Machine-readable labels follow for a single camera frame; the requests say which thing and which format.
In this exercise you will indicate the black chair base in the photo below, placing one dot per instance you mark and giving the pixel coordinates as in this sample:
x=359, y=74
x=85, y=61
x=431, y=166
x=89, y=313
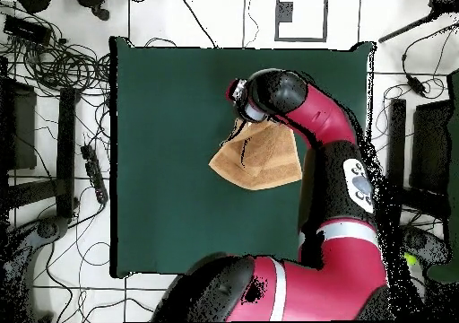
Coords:
x=89, y=1

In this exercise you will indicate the black power strip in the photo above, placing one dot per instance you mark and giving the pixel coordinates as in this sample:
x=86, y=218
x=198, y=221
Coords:
x=94, y=172

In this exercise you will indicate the dark green table cloth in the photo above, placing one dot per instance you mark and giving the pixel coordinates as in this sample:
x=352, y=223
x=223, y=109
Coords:
x=172, y=122

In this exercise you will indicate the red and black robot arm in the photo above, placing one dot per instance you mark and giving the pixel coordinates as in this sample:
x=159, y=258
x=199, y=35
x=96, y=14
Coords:
x=340, y=265

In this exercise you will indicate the tan terry towel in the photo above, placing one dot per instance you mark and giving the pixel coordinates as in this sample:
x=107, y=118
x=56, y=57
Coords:
x=265, y=161

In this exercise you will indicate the black power brick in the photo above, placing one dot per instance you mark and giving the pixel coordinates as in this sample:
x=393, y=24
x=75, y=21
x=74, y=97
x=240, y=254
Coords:
x=25, y=30

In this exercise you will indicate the yellow-green small object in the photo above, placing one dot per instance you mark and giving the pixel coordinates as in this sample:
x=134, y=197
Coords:
x=410, y=259

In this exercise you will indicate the grey square frame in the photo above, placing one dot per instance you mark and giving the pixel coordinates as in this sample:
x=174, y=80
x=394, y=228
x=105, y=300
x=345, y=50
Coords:
x=284, y=12

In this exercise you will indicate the black flat panel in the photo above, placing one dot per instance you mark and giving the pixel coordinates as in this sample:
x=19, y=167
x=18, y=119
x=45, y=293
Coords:
x=23, y=129
x=430, y=147

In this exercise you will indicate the black stand rod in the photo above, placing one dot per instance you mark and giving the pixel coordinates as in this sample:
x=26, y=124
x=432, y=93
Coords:
x=405, y=28

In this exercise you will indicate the black flat stand bar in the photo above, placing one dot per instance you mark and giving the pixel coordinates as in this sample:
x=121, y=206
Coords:
x=397, y=132
x=67, y=150

